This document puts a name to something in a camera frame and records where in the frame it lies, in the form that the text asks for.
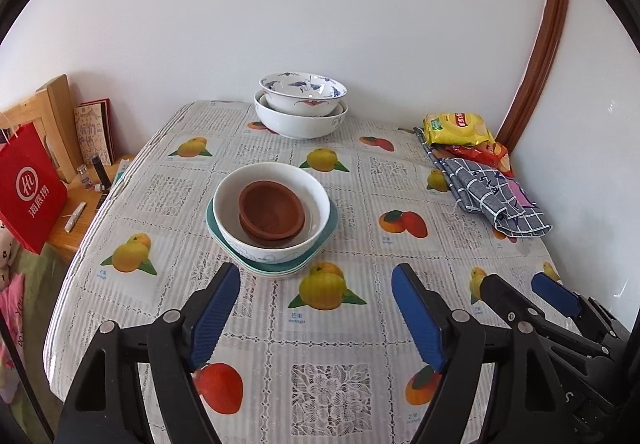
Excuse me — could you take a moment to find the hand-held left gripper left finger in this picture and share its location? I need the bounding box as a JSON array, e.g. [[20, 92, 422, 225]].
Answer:
[[52, 263, 242, 444]]

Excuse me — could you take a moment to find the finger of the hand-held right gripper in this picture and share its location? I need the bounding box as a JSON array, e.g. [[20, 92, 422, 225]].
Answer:
[[481, 273, 608, 361], [531, 272, 632, 346]]

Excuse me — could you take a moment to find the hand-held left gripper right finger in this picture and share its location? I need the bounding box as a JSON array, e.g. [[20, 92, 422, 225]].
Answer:
[[391, 263, 566, 444]]

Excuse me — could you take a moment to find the green plate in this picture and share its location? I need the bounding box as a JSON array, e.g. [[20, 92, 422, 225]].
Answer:
[[212, 234, 326, 280]]

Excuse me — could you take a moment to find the blue plate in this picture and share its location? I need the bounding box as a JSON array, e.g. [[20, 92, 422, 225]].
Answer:
[[206, 198, 340, 275]]

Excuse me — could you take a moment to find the brown clay bowl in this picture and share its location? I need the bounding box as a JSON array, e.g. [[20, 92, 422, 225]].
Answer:
[[240, 204, 306, 241], [238, 180, 303, 235]]

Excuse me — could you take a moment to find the white bowl with blue lines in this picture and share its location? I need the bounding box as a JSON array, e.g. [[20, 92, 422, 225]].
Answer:
[[212, 161, 331, 264]]

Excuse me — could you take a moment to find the fruit print tablecloth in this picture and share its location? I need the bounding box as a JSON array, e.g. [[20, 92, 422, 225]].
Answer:
[[44, 99, 621, 444]]

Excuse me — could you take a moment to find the pink packet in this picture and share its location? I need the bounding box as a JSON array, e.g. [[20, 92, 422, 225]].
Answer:
[[505, 178, 533, 207]]

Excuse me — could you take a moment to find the grey checked cloth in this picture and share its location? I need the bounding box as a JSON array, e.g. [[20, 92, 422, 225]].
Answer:
[[414, 127, 553, 238]]

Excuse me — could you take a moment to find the orange snack bag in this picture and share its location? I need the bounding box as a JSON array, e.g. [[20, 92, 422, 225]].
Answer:
[[442, 141, 515, 177]]

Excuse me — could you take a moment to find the wooden side table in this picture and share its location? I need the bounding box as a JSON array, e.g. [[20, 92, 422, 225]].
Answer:
[[47, 153, 136, 265]]

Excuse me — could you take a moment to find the yellow chips bag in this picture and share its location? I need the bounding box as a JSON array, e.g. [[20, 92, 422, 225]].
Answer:
[[423, 112, 497, 147]]

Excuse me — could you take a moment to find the white tube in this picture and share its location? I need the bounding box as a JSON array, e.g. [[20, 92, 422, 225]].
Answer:
[[65, 203, 87, 232]]

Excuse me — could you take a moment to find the green blanket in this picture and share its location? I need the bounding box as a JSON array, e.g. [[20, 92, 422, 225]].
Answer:
[[7, 244, 76, 407]]

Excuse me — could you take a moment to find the pink cloth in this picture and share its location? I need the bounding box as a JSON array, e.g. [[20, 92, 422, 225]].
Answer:
[[0, 271, 26, 350]]

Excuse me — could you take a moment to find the large white bowl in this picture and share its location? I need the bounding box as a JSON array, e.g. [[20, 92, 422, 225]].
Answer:
[[253, 89, 349, 140]]

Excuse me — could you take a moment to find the plush toy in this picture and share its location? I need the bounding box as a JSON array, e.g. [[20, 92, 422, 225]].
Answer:
[[0, 219, 21, 285]]

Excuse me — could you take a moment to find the greeting card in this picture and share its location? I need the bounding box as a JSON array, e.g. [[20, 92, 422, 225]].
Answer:
[[74, 98, 115, 166]]

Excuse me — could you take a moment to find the red paper bag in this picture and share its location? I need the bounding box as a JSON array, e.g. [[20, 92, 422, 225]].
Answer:
[[0, 121, 68, 255]]

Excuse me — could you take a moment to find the crane pattern bowl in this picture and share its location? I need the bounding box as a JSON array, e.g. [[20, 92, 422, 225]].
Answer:
[[258, 71, 348, 117]]

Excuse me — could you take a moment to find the wooden door frame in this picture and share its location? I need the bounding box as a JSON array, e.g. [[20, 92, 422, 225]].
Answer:
[[497, 0, 572, 155]]

